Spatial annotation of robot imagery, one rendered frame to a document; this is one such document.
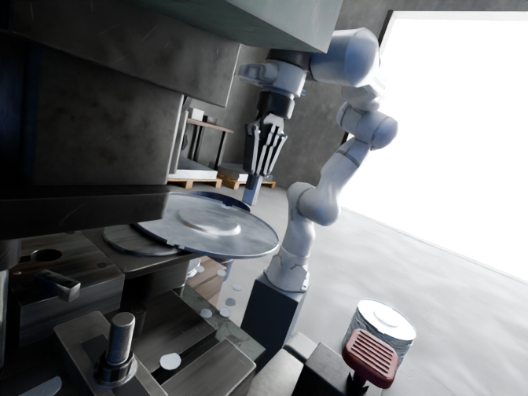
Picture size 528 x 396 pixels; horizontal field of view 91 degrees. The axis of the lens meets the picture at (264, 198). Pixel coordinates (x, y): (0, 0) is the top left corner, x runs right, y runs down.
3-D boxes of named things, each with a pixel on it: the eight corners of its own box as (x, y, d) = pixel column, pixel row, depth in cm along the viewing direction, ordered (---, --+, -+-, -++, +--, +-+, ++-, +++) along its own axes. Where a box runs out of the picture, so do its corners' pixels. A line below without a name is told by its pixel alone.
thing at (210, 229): (281, 225, 65) (282, 221, 65) (270, 282, 36) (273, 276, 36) (173, 188, 66) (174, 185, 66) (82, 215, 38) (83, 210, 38)
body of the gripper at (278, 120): (282, 92, 48) (268, 142, 50) (302, 103, 55) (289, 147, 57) (251, 86, 51) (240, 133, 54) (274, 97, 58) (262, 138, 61)
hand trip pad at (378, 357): (338, 364, 39) (357, 323, 37) (379, 394, 36) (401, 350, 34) (320, 397, 33) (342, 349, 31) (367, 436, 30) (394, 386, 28)
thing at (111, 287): (67, 250, 38) (71, 221, 37) (119, 308, 31) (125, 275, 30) (-21, 265, 31) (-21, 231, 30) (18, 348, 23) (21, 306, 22)
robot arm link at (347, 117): (409, 92, 84) (366, 77, 93) (392, 75, 71) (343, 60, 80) (377, 147, 91) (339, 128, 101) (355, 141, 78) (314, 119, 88)
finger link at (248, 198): (261, 176, 56) (259, 176, 56) (253, 206, 58) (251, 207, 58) (251, 172, 58) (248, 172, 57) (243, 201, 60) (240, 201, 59)
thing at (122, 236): (191, 259, 61) (203, 207, 58) (234, 292, 54) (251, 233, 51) (64, 299, 40) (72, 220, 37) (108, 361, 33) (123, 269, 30)
